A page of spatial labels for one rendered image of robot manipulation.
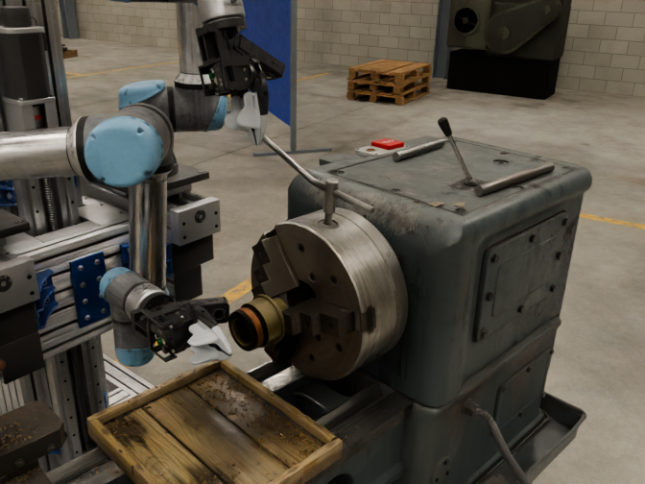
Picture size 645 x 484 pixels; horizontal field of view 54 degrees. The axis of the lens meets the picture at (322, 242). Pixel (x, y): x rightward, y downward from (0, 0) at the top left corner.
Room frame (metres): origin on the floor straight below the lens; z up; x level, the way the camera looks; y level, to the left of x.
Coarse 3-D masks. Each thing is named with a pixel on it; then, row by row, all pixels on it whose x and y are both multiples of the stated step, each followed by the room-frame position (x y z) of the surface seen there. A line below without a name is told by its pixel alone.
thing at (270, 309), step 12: (252, 300) 0.99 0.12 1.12; (264, 300) 0.98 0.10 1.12; (276, 300) 1.00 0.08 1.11; (240, 312) 0.95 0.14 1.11; (252, 312) 0.95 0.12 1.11; (264, 312) 0.95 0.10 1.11; (276, 312) 0.97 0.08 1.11; (228, 324) 0.97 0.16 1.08; (240, 324) 0.99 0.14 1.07; (252, 324) 0.93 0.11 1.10; (264, 324) 0.95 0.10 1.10; (276, 324) 0.95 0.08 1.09; (240, 336) 0.97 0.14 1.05; (252, 336) 0.92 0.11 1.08; (264, 336) 0.94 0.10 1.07; (276, 336) 0.95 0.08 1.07; (252, 348) 0.93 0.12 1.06
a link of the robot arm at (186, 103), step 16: (192, 16) 1.58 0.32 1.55; (192, 32) 1.58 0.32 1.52; (192, 48) 1.58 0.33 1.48; (192, 64) 1.58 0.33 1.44; (176, 80) 1.60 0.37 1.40; (192, 80) 1.58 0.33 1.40; (208, 80) 1.59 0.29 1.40; (176, 96) 1.58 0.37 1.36; (192, 96) 1.57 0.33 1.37; (208, 96) 1.58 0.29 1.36; (224, 96) 1.61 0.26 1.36; (176, 112) 1.56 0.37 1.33; (192, 112) 1.57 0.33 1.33; (208, 112) 1.58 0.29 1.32; (224, 112) 1.59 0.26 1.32; (176, 128) 1.57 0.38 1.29; (192, 128) 1.59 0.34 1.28; (208, 128) 1.59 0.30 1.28
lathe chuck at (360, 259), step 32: (288, 224) 1.08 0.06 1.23; (352, 224) 1.08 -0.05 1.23; (288, 256) 1.08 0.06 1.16; (320, 256) 1.02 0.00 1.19; (352, 256) 1.00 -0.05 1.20; (320, 288) 1.02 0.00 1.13; (352, 288) 0.96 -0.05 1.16; (384, 288) 1.00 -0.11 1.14; (384, 320) 0.98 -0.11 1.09; (320, 352) 1.02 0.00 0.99; (352, 352) 0.96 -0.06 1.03
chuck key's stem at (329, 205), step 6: (330, 180) 1.06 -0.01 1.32; (336, 180) 1.06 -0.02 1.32; (330, 186) 1.05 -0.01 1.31; (336, 186) 1.06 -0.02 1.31; (324, 192) 1.07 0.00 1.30; (330, 192) 1.06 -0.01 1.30; (324, 198) 1.06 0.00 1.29; (330, 198) 1.06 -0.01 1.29; (336, 198) 1.06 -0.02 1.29; (324, 204) 1.06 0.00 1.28; (330, 204) 1.06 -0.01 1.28; (324, 210) 1.06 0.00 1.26; (330, 210) 1.06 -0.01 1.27; (324, 216) 1.07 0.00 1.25; (330, 216) 1.06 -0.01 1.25; (324, 222) 1.07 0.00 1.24; (330, 222) 1.07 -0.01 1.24
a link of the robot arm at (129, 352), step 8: (112, 320) 1.07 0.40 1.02; (120, 328) 1.05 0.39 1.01; (128, 328) 1.05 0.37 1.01; (120, 336) 1.05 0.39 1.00; (128, 336) 1.05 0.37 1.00; (136, 336) 1.05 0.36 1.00; (120, 344) 1.05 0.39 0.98; (128, 344) 1.05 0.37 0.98; (136, 344) 1.05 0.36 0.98; (144, 344) 1.06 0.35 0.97; (120, 352) 1.06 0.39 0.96; (128, 352) 1.05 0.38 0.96; (136, 352) 1.05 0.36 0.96; (144, 352) 1.06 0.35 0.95; (152, 352) 1.08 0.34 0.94; (120, 360) 1.06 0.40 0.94; (128, 360) 1.05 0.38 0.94; (136, 360) 1.05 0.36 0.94; (144, 360) 1.06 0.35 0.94
